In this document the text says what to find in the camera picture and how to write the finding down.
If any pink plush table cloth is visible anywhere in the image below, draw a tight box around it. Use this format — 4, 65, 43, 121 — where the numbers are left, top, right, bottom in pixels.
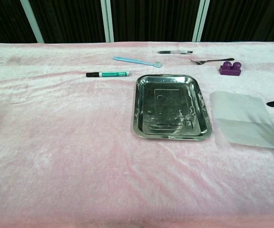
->
0, 41, 274, 228

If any light blue toothbrush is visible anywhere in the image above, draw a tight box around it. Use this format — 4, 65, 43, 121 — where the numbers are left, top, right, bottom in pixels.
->
113, 56, 162, 67

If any purple toy building block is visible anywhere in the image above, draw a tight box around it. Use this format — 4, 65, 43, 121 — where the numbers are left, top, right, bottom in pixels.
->
218, 60, 243, 77

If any silver metal tray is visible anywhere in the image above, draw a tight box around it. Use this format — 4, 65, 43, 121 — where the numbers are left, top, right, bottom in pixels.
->
132, 74, 213, 142

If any white cloth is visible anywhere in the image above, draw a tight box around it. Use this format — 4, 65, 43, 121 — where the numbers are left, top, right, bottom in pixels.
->
209, 91, 274, 150

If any white partition frame post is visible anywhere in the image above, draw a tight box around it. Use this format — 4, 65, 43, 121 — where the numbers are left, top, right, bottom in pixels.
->
191, 0, 211, 43
100, 0, 115, 43
19, 0, 45, 44

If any clear ballpoint pen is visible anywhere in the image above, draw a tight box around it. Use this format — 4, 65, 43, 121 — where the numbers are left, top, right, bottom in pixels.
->
156, 50, 194, 55

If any green whiteboard marker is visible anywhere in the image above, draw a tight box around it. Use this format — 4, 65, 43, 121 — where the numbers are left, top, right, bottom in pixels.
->
85, 70, 132, 78

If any metal fork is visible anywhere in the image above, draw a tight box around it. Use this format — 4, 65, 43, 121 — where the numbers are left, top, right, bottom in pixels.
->
189, 57, 235, 66

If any black curtain backdrop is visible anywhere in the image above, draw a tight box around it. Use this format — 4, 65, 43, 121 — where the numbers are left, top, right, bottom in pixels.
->
0, 0, 274, 44

